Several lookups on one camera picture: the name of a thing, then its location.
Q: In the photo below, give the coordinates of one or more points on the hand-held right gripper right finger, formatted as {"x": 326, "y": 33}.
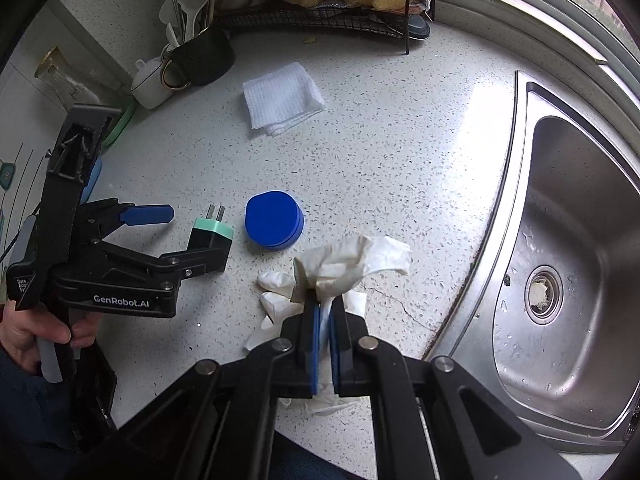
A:
{"x": 339, "y": 355}

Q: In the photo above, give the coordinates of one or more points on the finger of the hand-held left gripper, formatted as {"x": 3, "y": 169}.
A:
{"x": 147, "y": 215}
{"x": 165, "y": 262}

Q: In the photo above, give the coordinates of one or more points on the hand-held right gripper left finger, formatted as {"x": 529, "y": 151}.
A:
{"x": 314, "y": 350}

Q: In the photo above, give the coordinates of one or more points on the black green plug charger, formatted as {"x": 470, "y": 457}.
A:
{"x": 212, "y": 242}

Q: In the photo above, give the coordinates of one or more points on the white rubber glove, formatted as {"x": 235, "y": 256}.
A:
{"x": 350, "y": 260}

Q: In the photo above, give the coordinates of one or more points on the person's left forearm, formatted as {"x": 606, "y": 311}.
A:
{"x": 30, "y": 410}

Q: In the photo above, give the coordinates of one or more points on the person's left hand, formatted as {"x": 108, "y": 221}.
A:
{"x": 22, "y": 332}

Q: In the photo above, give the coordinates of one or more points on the green tray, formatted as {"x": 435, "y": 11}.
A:
{"x": 120, "y": 122}

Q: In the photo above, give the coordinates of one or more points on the blue round lid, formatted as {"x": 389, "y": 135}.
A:
{"x": 274, "y": 220}

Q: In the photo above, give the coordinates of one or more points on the glass jar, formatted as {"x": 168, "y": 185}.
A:
{"x": 60, "y": 80}

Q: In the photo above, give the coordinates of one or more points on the black utensil mug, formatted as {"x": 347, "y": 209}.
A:
{"x": 205, "y": 57}

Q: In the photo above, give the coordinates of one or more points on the white folded cloth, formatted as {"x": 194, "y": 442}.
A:
{"x": 282, "y": 97}

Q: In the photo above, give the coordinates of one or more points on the white ladle spoon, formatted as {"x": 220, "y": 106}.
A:
{"x": 170, "y": 10}

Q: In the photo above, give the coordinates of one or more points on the sink drain strainer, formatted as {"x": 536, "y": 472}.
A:
{"x": 543, "y": 295}

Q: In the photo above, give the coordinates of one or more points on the stainless steel sink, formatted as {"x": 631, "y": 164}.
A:
{"x": 575, "y": 240}

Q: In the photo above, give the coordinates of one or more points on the dark round dish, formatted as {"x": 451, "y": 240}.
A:
{"x": 417, "y": 27}

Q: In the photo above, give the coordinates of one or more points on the wall sticker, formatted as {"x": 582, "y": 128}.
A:
{"x": 6, "y": 175}

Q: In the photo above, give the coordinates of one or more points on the window frame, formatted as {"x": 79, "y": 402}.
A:
{"x": 540, "y": 10}

